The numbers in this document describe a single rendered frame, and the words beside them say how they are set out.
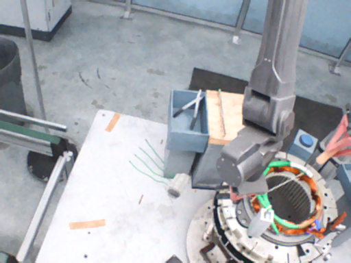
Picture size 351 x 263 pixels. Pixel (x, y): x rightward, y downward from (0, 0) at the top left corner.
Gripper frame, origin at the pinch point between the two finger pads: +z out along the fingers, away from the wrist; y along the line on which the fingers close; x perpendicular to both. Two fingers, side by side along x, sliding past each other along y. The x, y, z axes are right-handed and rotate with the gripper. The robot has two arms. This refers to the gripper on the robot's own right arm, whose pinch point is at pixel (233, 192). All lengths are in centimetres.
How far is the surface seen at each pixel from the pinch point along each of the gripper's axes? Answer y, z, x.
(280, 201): -3.6, 14.0, 20.3
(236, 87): -149, 113, 79
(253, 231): 8.0, 4.6, 4.8
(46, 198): -25, 50, -47
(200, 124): -33.6, 18.4, 3.3
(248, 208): 1.3, 6.3, 5.9
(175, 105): -40.8, 17.5, -3.7
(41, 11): -206, 90, -73
